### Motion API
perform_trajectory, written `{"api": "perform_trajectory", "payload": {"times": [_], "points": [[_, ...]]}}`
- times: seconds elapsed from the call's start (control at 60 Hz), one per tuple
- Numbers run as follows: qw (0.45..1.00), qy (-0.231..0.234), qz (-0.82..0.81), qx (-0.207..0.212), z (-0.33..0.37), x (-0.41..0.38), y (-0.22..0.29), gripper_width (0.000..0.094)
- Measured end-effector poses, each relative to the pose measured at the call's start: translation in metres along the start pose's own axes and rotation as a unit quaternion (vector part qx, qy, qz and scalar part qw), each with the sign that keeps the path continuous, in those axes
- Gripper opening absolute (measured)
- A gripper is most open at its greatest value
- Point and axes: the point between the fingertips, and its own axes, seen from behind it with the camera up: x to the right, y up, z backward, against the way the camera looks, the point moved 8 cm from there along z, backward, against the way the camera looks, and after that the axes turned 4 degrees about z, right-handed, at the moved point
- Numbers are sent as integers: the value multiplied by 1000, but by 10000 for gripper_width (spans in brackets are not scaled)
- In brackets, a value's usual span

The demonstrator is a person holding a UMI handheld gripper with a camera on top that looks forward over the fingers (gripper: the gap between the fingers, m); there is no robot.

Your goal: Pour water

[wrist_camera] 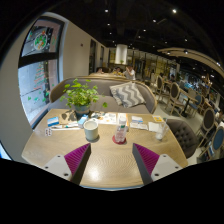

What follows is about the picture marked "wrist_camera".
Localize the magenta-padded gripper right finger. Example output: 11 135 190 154
131 142 184 185

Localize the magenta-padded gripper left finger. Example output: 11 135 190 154
43 142 92 185

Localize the clear plastic bottle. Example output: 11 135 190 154
114 115 128 144

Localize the clear drinking glass with straw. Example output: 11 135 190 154
154 120 170 141

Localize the white ceramic cup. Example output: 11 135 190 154
82 119 100 142

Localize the white paper napkin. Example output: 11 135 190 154
147 121 163 133

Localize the white printed leaflet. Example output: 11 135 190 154
129 121 149 131

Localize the white pen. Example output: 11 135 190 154
51 123 79 130

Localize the flat round red coaster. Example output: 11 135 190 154
111 134 128 146

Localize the blue and white carton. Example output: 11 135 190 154
77 114 89 127

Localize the blue and white leaflet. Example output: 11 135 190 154
130 115 144 124

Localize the yellow card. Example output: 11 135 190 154
152 115 165 123

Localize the grey tufted armchair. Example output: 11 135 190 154
166 118 200 159

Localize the brown paper card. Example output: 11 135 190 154
59 110 79 125

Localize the small blue and white box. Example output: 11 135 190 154
46 116 60 128

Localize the illustrated menu sheet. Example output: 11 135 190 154
94 112 118 125

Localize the green potted plant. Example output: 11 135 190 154
59 78 109 117

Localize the grey chevron cushion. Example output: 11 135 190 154
109 81 147 108

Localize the group of dining chairs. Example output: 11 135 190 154
154 74 224 164

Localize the grey curved sofa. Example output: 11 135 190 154
49 75 158 115

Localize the window with painted decorations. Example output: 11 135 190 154
17 16 65 129

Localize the group of ceiling lights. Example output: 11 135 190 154
104 8 221 67

